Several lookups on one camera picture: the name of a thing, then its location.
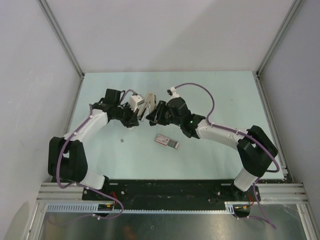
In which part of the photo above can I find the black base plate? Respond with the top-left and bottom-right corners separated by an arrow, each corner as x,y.
81,178 -> 261,211

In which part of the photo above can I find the aluminium frame rail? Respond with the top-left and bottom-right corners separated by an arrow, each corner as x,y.
36,183 -> 309,204

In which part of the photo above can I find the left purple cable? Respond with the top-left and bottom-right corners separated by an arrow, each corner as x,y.
54,89 -> 125,221

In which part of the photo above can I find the beige black stapler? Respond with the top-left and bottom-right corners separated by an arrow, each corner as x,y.
137,92 -> 157,122

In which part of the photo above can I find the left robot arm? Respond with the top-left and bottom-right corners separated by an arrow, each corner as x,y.
47,88 -> 144,200

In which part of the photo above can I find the purple cable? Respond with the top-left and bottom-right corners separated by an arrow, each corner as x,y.
54,89 -> 125,221
173,82 -> 280,230

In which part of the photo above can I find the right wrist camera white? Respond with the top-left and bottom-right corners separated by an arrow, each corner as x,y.
167,86 -> 180,99

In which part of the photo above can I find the red staple box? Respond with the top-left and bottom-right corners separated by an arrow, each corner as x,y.
154,134 -> 180,150

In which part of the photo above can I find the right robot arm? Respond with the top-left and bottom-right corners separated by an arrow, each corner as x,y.
146,97 -> 278,201

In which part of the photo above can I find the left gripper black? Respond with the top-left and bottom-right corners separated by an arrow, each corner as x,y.
114,102 -> 140,128

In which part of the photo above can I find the grey slotted cable duct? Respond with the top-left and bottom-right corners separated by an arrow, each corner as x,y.
44,201 -> 236,215

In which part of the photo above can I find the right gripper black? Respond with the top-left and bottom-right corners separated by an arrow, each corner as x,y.
146,100 -> 183,127

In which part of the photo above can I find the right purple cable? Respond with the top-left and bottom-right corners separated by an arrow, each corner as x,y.
173,82 -> 280,230

